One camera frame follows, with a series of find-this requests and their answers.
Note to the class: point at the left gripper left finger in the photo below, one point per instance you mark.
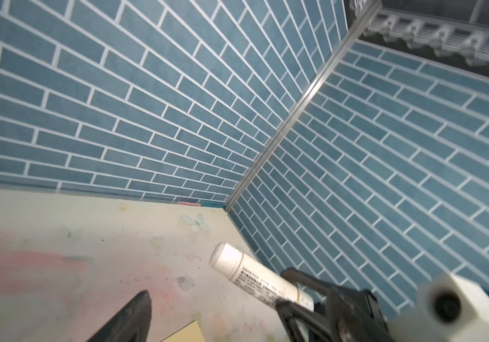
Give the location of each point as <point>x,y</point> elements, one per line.
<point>131,323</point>

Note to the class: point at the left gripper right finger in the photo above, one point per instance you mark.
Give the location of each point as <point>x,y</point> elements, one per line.
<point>302,324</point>

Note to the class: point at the white decorative roof trim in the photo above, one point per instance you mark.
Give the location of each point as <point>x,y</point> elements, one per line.
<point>451,32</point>

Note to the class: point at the white glue stick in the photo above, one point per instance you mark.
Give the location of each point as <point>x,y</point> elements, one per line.
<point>256,279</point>

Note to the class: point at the yellow envelope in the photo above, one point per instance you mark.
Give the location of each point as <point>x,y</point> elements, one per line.
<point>189,333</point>

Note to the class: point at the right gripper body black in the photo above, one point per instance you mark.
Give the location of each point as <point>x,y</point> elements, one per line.
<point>357,314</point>

